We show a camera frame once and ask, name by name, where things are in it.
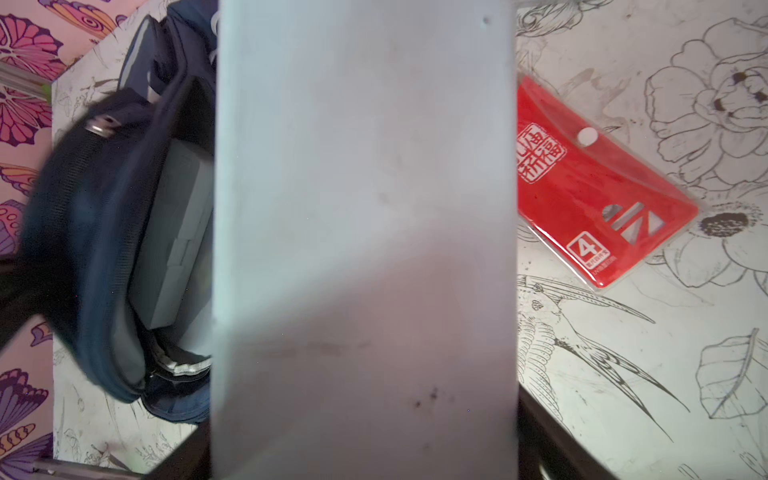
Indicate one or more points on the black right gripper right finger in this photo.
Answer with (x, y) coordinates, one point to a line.
(547, 450)

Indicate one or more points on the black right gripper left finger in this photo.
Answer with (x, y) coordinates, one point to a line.
(191, 460)

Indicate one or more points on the navy blue student backpack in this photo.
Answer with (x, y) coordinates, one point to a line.
(116, 239)

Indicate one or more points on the white rectangular eraser case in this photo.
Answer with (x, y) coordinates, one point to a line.
(364, 246)

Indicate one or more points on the red booklet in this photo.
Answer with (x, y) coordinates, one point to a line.
(593, 203)

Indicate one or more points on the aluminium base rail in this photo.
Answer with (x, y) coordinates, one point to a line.
(53, 469)

